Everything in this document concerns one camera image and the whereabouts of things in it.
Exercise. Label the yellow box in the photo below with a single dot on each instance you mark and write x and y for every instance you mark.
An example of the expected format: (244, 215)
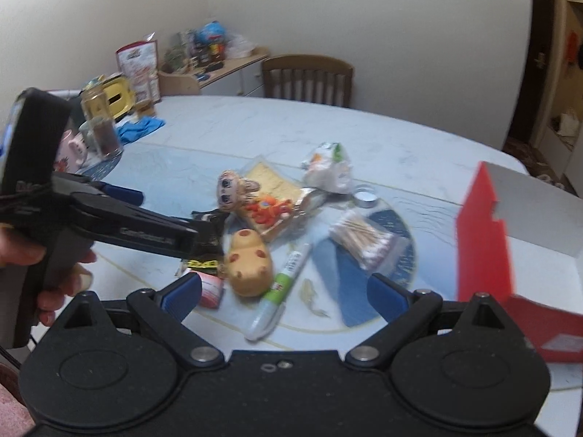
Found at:
(119, 95)

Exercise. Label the pink mug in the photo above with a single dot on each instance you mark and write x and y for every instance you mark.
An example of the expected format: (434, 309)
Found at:
(73, 148)

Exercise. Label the bag of cotton swabs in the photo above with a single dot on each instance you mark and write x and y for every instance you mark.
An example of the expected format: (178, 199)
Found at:
(364, 236)

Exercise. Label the wooden top sideboard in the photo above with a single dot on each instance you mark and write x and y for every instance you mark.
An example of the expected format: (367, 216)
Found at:
(227, 75)

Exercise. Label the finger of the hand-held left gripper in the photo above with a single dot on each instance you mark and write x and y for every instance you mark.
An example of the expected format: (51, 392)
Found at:
(125, 193)
(159, 220)

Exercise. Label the blue round coaster mat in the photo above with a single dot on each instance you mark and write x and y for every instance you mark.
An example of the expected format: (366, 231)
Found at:
(102, 167)

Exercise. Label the pale slipper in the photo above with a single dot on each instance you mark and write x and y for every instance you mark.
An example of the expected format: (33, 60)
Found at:
(544, 179)
(560, 185)

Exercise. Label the person's left hand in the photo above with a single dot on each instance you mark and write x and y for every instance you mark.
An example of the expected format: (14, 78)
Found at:
(57, 302)

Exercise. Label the round tealight tin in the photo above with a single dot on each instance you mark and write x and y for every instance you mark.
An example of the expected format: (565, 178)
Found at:
(366, 195)

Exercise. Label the green white glue tube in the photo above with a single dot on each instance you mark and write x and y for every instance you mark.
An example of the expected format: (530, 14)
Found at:
(282, 284)

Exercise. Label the blue cloth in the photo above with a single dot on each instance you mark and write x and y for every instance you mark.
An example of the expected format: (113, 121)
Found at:
(139, 128)

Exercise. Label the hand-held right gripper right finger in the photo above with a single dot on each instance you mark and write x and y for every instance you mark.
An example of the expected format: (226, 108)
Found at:
(387, 295)

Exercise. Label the white tote bag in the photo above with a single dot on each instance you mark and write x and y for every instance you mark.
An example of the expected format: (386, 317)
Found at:
(567, 123)

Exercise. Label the red cardboard box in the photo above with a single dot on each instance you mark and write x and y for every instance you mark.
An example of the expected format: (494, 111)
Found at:
(483, 236)

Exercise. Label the blue globe toy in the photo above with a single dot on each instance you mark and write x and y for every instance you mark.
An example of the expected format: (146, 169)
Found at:
(212, 32)

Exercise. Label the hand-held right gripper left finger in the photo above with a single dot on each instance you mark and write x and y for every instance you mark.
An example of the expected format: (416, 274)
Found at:
(184, 292)

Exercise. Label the glass jar with gold lid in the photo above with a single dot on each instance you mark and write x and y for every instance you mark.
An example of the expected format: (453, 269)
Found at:
(95, 102)

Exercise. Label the clear plastic bag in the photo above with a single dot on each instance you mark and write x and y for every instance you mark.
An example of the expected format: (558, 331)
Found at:
(240, 46)

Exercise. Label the dark wooden door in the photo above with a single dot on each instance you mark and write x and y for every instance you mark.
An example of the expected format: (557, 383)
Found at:
(533, 54)

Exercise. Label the bread slice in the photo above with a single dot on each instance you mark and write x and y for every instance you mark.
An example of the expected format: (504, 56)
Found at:
(273, 182)

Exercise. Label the brown wooden slat chair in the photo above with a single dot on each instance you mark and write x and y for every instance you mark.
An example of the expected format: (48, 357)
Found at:
(305, 77)

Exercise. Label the white wooden wall unit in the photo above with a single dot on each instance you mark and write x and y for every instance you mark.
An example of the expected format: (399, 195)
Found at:
(571, 77)

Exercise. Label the clear bag with snacks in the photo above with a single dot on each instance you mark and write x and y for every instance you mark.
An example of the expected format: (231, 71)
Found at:
(328, 170)

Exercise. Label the glass cup of dark tea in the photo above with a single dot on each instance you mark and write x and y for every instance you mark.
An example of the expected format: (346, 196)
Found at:
(104, 139)

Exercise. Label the printed blue table mat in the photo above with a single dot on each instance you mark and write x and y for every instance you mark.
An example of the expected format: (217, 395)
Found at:
(412, 255)

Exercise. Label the black snack packet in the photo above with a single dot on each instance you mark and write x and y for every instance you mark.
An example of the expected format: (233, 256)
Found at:
(205, 263)

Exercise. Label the red white paper bag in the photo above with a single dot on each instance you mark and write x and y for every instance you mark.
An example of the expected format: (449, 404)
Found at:
(139, 68)

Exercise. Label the small pink packet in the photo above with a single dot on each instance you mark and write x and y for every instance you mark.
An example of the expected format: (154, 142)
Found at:
(210, 291)

